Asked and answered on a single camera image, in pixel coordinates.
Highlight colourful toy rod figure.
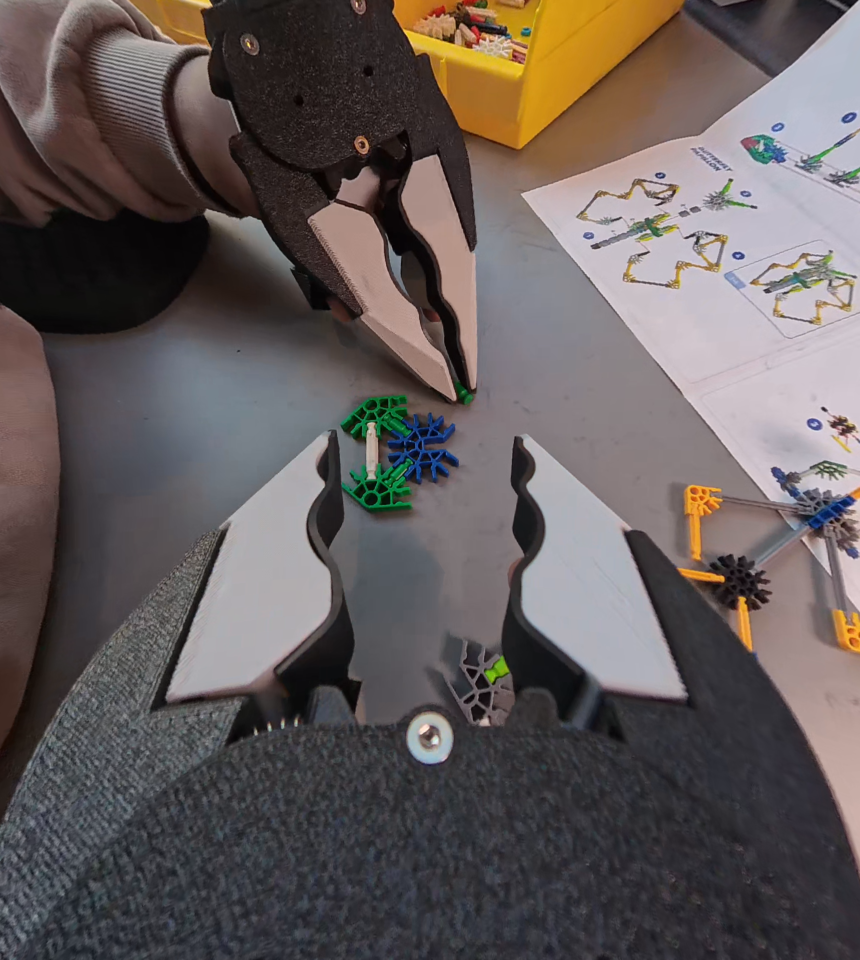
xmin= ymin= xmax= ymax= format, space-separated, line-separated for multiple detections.
xmin=441 ymin=461 xmax=860 ymax=727

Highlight pile of toy pieces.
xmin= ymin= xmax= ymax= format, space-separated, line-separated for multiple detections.
xmin=411 ymin=0 xmax=543 ymax=65

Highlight white instruction sheet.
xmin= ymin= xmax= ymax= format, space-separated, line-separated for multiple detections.
xmin=521 ymin=0 xmax=860 ymax=672

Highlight yellow plastic bin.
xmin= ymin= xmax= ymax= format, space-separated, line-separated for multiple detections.
xmin=130 ymin=0 xmax=213 ymax=46
xmin=392 ymin=0 xmax=686 ymax=150

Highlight blue snowflake toy connector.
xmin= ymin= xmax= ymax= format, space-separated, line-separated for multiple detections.
xmin=387 ymin=412 xmax=461 ymax=485

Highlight grey desk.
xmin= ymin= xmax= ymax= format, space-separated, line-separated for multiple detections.
xmin=0 ymin=15 xmax=860 ymax=960

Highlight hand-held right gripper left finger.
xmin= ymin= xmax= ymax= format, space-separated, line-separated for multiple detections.
xmin=166 ymin=429 xmax=356 ymax=705

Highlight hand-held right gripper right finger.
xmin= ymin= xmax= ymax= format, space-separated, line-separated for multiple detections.
xmin=503 ymin=433 xmax=689 ymax=703

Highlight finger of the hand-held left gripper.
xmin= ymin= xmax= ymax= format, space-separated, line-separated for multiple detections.
xmin=307 ymin=201 xmax=464 ymax=402
xmin=397 ymin=152 xmax=480 ymax=393

